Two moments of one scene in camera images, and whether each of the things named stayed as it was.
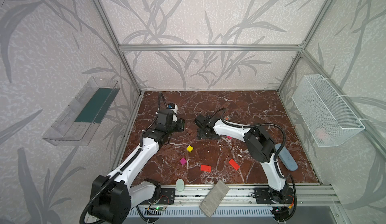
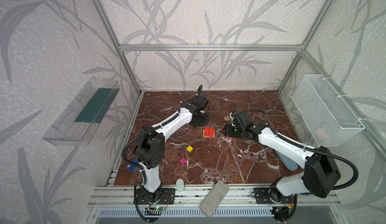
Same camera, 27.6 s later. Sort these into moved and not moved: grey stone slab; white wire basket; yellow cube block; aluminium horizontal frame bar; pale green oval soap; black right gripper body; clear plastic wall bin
Moved: black right gripper body
Not moved: yellow cube block; pale green oval soap; grey stone slab; clear plastic wall bin; white wire basket; aluminium horizontal frame bar
